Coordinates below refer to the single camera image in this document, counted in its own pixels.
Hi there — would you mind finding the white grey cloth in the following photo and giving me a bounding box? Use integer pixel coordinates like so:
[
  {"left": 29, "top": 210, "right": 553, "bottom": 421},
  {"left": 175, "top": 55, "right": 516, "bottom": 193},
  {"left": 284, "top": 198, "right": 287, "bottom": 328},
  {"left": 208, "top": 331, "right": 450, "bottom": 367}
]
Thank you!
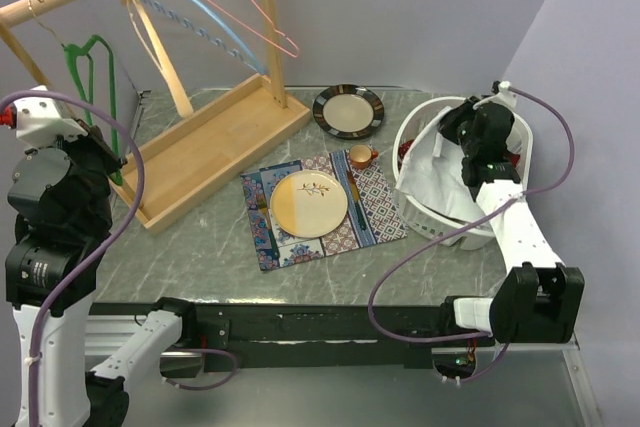
[{"left": 395, "top": 105, "right": 484, "bottom": 223}]

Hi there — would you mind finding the dark rimmed cream plate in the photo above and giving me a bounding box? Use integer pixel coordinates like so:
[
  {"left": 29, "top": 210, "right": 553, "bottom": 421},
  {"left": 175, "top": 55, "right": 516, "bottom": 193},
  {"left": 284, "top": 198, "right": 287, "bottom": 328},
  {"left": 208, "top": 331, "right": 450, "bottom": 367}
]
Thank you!
[{"left": 311, "top": 84, "right": 385, "bottom": 141}]

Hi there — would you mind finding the dark handled knife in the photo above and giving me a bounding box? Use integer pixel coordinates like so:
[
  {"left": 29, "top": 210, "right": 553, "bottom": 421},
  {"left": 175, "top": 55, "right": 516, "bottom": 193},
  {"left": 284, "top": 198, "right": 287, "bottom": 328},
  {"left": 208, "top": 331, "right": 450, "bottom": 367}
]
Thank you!
[{"left": 347, "top": 170, "right": 367, "bottom": 231}]

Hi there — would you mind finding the light blue plastic hanger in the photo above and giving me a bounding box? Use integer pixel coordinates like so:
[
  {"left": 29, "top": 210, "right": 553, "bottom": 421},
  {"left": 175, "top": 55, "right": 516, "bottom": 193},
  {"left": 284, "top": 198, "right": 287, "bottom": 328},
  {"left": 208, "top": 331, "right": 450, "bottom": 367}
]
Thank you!
[{"left": 139, "top": 0, "right": 268, "bottom": 83}]

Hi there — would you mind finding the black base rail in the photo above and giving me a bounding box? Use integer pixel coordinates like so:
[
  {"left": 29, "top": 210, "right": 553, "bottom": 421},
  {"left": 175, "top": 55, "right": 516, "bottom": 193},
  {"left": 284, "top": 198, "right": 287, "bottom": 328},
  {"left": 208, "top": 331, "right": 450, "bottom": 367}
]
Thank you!
[{"left": 89, "top": 302, "right": 501, "bottom": 393}]

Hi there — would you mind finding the white plastic laundry basket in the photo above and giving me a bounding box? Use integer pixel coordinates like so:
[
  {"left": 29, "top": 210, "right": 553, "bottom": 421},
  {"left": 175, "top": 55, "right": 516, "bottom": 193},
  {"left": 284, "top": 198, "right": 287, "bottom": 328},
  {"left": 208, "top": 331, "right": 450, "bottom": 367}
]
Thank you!
[{"left": 391, "top": 95, "right": 534, "bottom": 251}]

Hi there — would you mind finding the green plastic hanger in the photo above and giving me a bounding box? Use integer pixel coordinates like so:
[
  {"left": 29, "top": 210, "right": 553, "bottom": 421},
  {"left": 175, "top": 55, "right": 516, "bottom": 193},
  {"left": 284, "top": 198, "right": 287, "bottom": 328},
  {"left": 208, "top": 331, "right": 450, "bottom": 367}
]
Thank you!
[{"left": 29, "top": 0, "right": 126, "bottom": 186}]

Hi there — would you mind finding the wooden clothes rack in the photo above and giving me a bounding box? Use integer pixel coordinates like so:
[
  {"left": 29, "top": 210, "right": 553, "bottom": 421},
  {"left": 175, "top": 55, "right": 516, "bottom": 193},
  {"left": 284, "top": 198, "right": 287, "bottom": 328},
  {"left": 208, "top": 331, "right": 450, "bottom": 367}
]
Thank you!
[{"left": 1, "top": 0, "right": 311, "bottom": 233}]

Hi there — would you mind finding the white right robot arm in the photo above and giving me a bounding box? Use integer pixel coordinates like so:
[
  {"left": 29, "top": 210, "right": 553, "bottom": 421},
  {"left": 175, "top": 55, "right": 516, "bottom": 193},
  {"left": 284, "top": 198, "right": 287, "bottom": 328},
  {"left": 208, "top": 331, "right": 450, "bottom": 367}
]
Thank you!
[{"left": 437, "top": 99, "right": 585, "bottom": 346}]

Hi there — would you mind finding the orange cup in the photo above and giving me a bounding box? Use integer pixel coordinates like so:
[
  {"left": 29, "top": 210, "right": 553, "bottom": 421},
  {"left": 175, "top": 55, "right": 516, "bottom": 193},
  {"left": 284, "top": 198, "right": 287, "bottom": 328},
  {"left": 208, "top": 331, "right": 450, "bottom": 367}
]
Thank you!
[{"left": 348, "top": 144, "right": 379, "bottom": 169}]

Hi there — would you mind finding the pink wire hanger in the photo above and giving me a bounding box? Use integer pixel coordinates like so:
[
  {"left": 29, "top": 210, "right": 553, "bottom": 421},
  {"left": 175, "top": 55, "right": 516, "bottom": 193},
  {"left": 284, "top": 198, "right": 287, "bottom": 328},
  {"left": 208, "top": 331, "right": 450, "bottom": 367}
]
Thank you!
[{"left": 198, "top": 0, "right": 300, "bottom": 59}]

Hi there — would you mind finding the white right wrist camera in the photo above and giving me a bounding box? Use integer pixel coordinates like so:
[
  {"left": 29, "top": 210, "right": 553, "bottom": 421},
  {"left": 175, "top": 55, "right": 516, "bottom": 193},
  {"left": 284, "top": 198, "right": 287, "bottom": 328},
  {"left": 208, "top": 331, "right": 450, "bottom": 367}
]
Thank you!
[{"left": 474, "top": 81, "right": 517, "bottom": 111}]

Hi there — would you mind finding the wooden hanger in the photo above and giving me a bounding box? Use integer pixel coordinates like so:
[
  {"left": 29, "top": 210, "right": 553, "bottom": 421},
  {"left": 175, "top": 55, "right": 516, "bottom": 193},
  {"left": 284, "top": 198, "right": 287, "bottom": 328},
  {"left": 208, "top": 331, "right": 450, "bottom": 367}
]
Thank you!
[{"left": 120, "top": 0, "right": 194, "bottom": 118}]

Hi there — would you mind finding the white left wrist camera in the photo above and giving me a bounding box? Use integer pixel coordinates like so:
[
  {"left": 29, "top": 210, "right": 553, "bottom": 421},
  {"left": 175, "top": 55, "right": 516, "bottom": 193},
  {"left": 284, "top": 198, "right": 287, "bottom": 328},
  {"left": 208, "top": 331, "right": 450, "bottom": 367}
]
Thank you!
[{"left": 1, "top": 85, "right": 89, "bottom": 149}]

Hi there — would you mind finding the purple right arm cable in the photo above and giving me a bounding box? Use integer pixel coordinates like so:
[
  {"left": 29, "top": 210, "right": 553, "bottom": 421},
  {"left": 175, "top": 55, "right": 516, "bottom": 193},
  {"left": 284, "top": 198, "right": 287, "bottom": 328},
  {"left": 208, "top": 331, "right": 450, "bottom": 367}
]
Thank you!
[{"left": 367, "top": 86, "right": 576, "bottom": 384}]

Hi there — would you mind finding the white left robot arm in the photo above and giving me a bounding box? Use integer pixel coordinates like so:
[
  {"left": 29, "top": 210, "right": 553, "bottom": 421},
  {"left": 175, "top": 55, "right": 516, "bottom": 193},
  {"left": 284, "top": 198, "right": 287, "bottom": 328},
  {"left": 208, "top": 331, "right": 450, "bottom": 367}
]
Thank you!
[{"left": 5, "top": 127, "right": 199, "bottom": 426}]

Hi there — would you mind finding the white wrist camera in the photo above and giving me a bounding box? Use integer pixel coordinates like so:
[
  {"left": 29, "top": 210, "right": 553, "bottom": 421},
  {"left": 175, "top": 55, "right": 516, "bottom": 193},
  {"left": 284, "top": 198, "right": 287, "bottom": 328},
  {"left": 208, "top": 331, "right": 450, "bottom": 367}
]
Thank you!
[
  {"left": 1, "top": 85, "right": 89, "bottom": 149},
  {"left": 474, "top": 81, "right": 517, "bottom": 111}
]

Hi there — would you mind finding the patterned placemat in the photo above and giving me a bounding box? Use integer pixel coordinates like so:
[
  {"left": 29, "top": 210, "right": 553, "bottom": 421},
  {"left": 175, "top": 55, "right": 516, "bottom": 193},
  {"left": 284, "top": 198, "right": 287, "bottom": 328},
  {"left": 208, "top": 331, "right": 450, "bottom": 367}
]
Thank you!
[{"left": 240, "top": 150, "right": 407, "bottom": 271}]

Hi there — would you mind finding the beige floral plate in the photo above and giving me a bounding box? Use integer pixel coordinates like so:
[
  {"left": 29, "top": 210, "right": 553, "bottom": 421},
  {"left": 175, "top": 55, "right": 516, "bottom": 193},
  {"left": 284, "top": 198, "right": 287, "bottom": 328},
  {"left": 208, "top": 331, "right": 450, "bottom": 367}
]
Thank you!
[{"left": 269, "top": 169, "right": 348, "bottom": 238}]

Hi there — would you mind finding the red polka dot garment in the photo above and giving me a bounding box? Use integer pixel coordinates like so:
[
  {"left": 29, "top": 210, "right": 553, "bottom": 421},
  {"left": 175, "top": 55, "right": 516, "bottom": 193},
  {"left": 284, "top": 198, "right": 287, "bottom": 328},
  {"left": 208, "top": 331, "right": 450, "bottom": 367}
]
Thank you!
[{"left": 397, "top": 140, "right": 414, "bottom": 164}]

